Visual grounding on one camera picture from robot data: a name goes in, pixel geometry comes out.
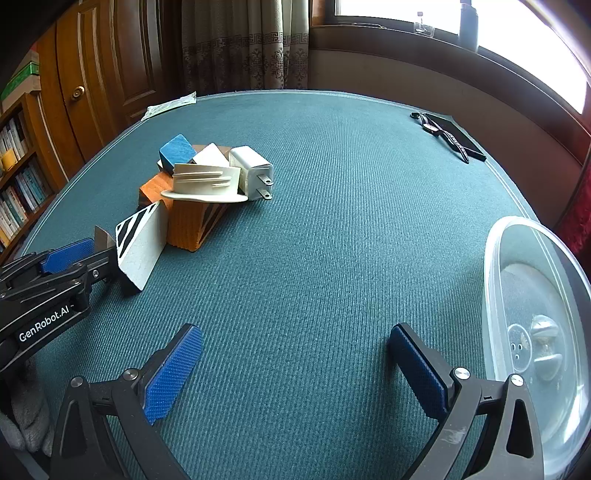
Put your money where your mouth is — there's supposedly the green white cardboard box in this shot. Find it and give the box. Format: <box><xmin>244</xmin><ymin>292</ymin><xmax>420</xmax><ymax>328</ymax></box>
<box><xmin>0</xmin><ymin>48</ymin><xmax>42</xmax><ymax>109</ymax></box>

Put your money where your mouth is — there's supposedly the window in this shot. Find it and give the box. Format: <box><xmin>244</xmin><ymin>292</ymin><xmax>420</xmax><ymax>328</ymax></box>
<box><xmin>311</xmin><ymin>0</ymin><xmax>591</xmax><ymax>116</ymax></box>

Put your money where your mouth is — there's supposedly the orange striped block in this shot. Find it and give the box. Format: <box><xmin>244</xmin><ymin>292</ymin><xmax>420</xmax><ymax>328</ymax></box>
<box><xmin>165</xmin><ymin>198</ymin><xmax>230</xmax><ymax>252</ymax></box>

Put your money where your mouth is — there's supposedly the black wristwatch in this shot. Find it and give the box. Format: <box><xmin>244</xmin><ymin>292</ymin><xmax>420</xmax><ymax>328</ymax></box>
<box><xmin>410</xmin><ymin>112</ymin><xmax>471</xmax><ymax>164</ymax></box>

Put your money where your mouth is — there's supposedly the grey thermos bottle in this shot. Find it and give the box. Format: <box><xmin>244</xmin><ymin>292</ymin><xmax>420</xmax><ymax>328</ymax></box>
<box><xmin>458</xmin><ymin>0</ymin><xmax>480</xmax><ymax>52</ymax></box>

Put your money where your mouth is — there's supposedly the white charger plug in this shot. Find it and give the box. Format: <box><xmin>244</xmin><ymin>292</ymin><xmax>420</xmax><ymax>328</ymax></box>
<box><xmin>228</xmin><ymin>146</ymin><xmax>274</xmax><ymax>201</ymax></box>

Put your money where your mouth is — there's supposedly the black smartphone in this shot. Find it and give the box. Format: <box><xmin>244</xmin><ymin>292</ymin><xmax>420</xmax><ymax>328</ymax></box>
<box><xmin>422</xmin><ymin>113</ymin><xmax>488</xmax><ymax>162</ymax></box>

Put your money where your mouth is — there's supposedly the wooden door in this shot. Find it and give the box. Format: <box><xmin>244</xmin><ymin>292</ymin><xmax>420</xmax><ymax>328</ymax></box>
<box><xmin>34</xmin><ymin>0</ymin><xmax>185</xmax><ymax>162</ymax></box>

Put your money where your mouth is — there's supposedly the teal table cloth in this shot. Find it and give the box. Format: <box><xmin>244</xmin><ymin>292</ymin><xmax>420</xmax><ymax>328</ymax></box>
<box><xmin>9</xmin><ymin>90</ymin><xmax>555</xmax><ymax>480</ymax></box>

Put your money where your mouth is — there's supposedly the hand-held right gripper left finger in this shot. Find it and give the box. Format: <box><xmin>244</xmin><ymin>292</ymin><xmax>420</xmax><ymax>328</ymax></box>
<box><xmin>50</xmin><ymin>323</ymin><xmax>205</xmax><ymax>480</ymax></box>

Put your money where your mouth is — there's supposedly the person's left hand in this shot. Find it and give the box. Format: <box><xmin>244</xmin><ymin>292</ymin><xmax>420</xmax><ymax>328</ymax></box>
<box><xmin>0</xmin><ymin>360</ymin><xmax>54</xmax><ymax>455</ymax></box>

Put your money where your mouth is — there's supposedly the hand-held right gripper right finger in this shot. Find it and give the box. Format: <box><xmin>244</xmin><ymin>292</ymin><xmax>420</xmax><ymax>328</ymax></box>
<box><xmin>388</xmin><ymin>323</ymin><xmax>546</xmax><ymax>480</ymax></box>

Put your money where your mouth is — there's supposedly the beige patterned curtain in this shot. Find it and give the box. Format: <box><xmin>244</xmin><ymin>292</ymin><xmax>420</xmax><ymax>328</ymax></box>
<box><xmin>180</xmin><ymin>0</ymin><xmax>310</xmax><ymax>95</ymax></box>

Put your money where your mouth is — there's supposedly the red curtain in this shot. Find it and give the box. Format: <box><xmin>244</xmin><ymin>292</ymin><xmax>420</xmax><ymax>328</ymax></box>
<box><xmin>554</xmin><ymin>134</ymin><xmax>591</xmax><ymax>259</ymax></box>

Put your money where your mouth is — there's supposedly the wooden bookshelf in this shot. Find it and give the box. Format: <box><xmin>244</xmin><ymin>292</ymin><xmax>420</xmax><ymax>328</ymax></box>
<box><xmin>0</xmin><ymin>90</ymin><xmax>70</xmax><ymax>259</ymax></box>

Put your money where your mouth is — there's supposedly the blue white brown cube block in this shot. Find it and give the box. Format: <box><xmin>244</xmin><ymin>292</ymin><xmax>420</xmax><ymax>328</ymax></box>
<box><xmin>157</xmin><ymin>135</ymin><xmax>232</xmax><ymax>175</ymax></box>

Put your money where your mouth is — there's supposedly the row of books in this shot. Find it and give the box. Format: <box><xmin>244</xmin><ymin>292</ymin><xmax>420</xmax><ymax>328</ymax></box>
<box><xmin>0</xmin><ymin>113</ymin><xmax>31</xmax><ymax>169</ymax></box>
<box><xmin>0</xmin><ymin>164</ymin><xmax>54</xmax><ymax>247</ymax></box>

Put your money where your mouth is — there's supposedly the white ribbed flanged ring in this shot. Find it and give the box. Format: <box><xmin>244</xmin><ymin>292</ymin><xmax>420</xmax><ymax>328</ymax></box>
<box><xmin>160</xmin><ymin>162</ymin><xmax>250</xmax><ymax>204</ymax></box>

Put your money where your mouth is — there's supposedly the white striped wedge block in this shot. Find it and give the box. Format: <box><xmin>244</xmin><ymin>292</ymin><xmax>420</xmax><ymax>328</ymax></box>
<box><xmin>95</xmin><ymin>200</ymin><xmax>169</xmax><ymax>291</ymax></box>

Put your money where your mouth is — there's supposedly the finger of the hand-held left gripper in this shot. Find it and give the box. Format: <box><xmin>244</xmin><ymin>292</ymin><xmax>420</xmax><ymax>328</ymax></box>
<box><xmin>0</xmin><ymin>237</ymin><xmax>96</xmax><ymax>289</ymax></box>
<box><xmin>0</xmin><ymin>248</ymin><xmax>141</xmax><ymax>324</ymax></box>

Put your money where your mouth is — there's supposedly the clear plastic bowl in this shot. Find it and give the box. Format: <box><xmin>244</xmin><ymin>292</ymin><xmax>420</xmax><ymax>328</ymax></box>
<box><xmin>482</xmin><ymin>216</ymin><xmax>591</xmax><ymax>480</ymax></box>

